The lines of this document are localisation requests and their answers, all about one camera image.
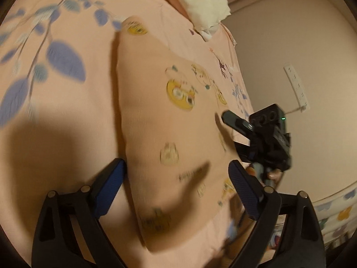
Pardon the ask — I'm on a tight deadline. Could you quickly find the pink floral bedsheet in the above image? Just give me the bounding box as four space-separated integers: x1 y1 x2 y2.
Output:
0 0 257 268

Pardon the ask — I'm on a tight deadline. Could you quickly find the white floral bedding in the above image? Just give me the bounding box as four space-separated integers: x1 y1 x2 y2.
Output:
311 186 357 257

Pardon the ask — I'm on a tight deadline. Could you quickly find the white power strip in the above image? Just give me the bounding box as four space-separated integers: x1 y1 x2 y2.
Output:
284 64 310 112

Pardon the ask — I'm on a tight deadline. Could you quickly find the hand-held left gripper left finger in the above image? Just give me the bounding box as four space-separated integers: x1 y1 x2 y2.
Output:
31 158 127 268

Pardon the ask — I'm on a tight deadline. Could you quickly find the white fluffy pillow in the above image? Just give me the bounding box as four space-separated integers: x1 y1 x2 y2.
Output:
163 0 232 42

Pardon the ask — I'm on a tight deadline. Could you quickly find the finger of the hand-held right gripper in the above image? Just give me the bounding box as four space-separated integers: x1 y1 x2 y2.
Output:
222 110 254 136
234 140 257 163

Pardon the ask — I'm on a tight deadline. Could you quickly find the pink cartoon print garment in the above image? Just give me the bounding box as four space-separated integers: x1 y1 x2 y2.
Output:
113 15 260 253

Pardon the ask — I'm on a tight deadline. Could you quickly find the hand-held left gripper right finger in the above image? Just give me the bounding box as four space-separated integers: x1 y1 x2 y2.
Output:
228 160 327 268

